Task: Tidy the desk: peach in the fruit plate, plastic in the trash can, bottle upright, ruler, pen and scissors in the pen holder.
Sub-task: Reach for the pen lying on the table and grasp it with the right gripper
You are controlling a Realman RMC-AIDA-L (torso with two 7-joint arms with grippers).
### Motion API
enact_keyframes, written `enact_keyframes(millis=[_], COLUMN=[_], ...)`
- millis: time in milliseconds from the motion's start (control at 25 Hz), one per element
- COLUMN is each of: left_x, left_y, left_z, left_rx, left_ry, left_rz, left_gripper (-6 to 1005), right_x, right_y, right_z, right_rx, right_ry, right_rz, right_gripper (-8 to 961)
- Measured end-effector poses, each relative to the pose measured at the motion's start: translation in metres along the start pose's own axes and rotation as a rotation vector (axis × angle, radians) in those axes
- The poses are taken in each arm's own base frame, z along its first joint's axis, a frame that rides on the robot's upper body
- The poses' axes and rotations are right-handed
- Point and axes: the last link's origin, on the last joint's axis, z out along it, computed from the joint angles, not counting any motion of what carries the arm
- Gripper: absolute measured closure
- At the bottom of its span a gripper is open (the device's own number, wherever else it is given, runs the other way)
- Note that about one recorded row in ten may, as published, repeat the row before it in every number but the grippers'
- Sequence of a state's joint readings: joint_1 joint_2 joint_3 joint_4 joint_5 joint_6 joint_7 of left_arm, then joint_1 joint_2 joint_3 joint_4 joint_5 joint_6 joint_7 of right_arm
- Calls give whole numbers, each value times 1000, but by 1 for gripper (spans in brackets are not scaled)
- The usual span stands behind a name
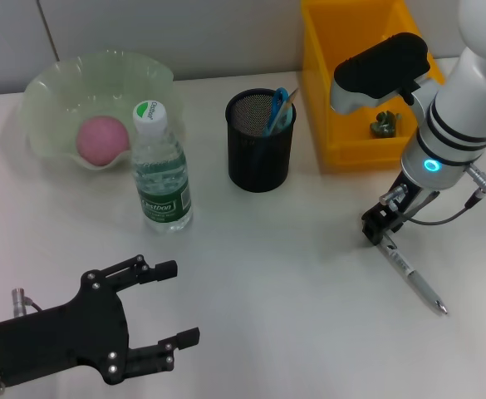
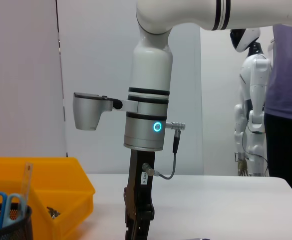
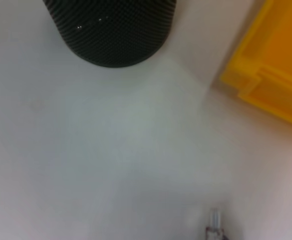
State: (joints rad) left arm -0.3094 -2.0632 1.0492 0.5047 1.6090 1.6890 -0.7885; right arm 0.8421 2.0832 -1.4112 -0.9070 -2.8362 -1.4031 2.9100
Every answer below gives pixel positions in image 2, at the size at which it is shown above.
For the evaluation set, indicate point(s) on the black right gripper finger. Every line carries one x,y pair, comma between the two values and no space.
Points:
138,227

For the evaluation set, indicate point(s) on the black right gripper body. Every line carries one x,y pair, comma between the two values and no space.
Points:
140,190

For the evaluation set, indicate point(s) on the silver ballpoint pen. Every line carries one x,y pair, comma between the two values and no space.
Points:
200,239

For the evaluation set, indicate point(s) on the clear plastic ruler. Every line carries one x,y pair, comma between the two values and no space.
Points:
27,180

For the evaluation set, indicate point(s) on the blue scissors with sheath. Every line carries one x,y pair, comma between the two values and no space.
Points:
3,215

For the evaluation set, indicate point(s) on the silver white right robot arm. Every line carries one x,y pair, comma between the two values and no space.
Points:
150,75

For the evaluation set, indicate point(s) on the black mesh pen holder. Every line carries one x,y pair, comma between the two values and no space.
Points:
11,230

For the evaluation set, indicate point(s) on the yellow plastic bin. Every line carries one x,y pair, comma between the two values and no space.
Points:
61,180

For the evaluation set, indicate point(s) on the white humanoid robot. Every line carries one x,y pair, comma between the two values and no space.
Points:
254,87

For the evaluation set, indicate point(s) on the person in purple shirt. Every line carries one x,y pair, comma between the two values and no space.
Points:
285,100

